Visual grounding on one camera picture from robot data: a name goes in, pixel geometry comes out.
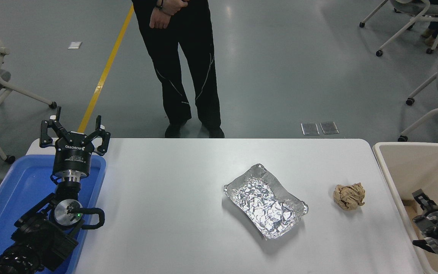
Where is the foil tray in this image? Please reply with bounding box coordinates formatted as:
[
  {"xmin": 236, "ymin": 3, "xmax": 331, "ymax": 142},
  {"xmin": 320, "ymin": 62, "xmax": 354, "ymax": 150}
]
[{"xmin": 224, "ymin": 164, "xmax": 309, "ymax": 240}]

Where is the large pale bin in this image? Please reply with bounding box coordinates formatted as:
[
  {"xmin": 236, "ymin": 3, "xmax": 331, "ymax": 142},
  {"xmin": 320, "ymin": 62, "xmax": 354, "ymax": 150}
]
[{"xmin": 373, "ymin": 142, "xmax": 438, "ymax": 274}]

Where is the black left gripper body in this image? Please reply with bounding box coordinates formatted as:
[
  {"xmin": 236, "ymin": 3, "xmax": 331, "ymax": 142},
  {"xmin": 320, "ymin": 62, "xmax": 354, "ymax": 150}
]
[{"xmin": 53, "ymin": 131, "xmax": 95, "ymax": 177}]

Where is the blue plastic tray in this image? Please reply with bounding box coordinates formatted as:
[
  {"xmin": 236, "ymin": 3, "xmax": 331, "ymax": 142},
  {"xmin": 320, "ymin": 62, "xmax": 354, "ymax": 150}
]
[{"xmin": 0, "ymin": 154, "xmax": 106, "ymax": 274}]

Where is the person's right hand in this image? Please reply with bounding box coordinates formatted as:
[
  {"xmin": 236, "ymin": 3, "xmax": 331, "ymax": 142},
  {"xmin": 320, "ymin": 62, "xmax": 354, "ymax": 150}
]
[{"xmin": 149, "ymin": 5, "xmax": 174, "ymax": 30}]

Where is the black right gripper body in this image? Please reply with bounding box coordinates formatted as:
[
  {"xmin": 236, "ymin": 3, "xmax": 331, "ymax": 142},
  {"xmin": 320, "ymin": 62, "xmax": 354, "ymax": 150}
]
[{"xmin": 413, "ymin": 213, "xmax": 438, "ymax": 241}]

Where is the person's left hand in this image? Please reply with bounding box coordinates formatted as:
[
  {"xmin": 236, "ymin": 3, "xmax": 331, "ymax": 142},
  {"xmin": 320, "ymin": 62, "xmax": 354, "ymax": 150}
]
[{"xmin": 161, "ymin": 0, "xmax": 189, "ymax": 16}]

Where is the metal floor plate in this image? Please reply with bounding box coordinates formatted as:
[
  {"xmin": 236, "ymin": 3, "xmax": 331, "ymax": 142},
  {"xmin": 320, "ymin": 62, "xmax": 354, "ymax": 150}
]
[
  {"xmin": 301, "ymin": 123, "xmax": 320, "ymax": 136},
  {"xmin": 320, "ymin": 121, "xmax": 340, "ymax": 135}
]

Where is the crumpled tan paper ball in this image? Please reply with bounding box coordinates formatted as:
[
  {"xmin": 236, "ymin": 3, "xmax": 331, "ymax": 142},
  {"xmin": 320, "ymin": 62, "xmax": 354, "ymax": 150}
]
[{"xmin": 333, "ymin": 182, "xmax": 366, "ymax": 211}]

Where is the standing person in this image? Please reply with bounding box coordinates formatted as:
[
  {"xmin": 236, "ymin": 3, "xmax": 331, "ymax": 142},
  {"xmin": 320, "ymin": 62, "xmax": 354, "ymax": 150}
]
[{"xmin": 132, "ymin": 0, "xmax": 225, "ymax": 139}]

